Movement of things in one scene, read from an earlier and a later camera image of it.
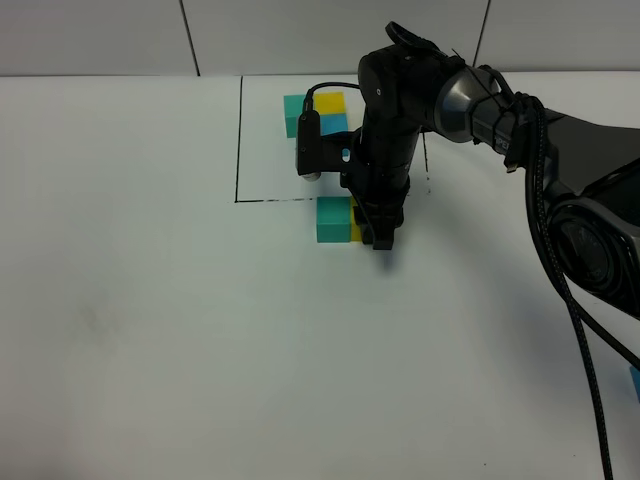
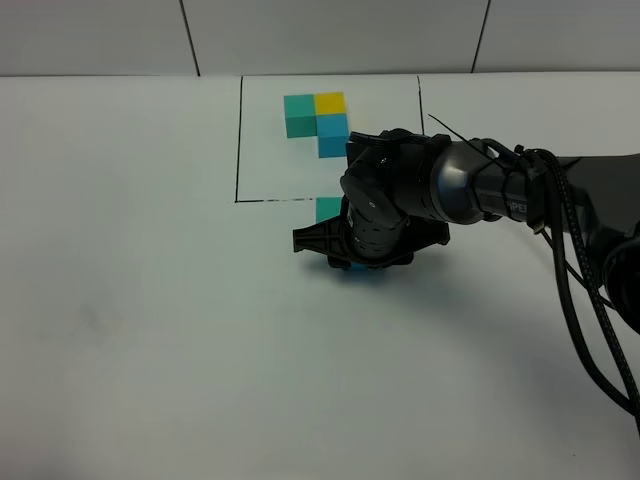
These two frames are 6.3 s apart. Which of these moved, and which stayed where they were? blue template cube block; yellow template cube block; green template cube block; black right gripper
Moved: black right gripper
Stayed: yellow template cube block; blue template cube block; green template cube block
